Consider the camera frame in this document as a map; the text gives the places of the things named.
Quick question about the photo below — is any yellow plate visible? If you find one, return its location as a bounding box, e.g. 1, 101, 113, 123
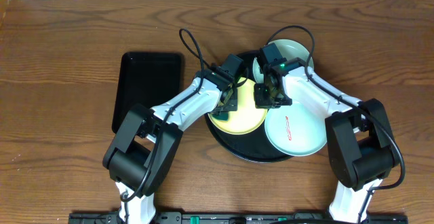
208, 79, 268, 135

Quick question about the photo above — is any light blue plate bottom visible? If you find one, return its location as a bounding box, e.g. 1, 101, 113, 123
264, 102, 327, 157

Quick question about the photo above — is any light blue plate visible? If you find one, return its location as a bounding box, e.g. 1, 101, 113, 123
251, 39, 309, 83
264, 102, 327, 157

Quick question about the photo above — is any green sponge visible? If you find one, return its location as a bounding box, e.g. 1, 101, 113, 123
213, 111, 229, 121

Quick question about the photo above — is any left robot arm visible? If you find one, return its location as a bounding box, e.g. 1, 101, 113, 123
102, 68, 241, 223

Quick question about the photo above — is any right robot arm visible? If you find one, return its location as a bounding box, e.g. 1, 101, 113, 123
252, 58, 406, 223

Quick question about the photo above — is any black rectangular tray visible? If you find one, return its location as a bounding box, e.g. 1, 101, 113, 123
111, 52, 184, 133

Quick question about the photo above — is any light blue plate top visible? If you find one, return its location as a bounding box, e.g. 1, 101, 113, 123
251, 39, 309, 83

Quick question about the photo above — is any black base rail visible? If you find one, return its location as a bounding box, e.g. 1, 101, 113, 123
67, 210, 408, 224

